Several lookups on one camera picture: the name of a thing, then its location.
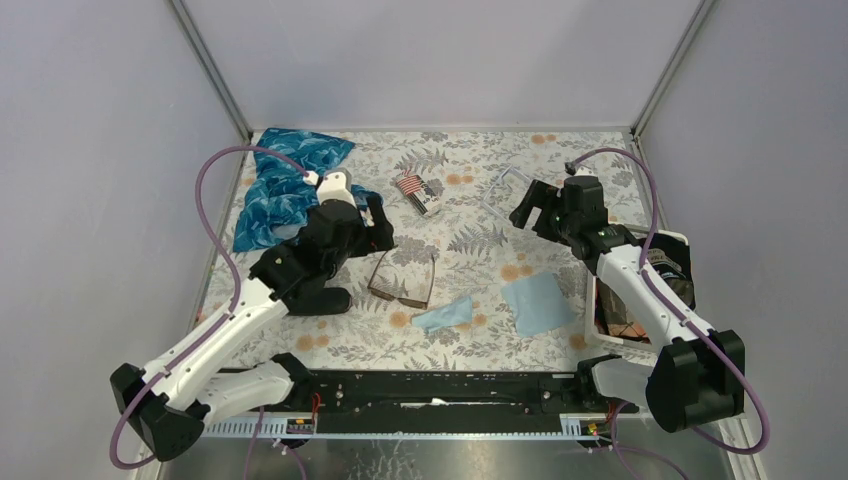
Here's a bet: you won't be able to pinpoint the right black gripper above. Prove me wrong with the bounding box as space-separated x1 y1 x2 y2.
508 180 578 248

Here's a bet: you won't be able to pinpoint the flag pattern glasses case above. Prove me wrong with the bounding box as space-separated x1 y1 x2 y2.
394 171 441 217

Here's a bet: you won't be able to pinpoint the brown sunglasses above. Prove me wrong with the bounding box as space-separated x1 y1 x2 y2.
366 251 437 310

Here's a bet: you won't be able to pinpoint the small light blue cloth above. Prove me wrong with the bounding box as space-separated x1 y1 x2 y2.
411 296 473 333

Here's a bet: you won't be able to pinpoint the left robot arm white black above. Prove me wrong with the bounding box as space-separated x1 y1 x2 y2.
109 195 394 470

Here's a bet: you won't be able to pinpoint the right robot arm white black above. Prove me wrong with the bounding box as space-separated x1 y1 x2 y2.
509 175 745 432

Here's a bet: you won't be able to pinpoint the blue patterned fabric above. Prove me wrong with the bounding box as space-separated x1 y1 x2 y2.
233 128 355 253

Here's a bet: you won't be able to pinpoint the black glasses case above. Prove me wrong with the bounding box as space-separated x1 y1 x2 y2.
286 287 352 317

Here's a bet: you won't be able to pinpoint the large light blue cloth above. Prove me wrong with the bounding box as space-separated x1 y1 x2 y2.
501 272 577 338

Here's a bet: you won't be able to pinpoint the white storage bin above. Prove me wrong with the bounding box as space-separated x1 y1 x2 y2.
584 228 692 352

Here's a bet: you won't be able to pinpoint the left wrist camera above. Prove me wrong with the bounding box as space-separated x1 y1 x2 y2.
303 168 356 206

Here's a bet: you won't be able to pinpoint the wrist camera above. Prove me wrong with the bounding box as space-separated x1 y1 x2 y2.
564 161 596 177
303 168 356 206

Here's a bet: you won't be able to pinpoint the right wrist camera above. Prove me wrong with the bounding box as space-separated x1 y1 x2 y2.
564 161 596 177

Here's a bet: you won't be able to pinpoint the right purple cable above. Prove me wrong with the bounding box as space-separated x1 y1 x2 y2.
572 146 772 456

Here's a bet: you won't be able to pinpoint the purple cable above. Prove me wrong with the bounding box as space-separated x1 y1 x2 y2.
572 146 772 456
109 145 313 470

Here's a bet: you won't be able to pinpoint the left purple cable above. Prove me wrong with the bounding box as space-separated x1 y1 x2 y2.
109 145 313 470

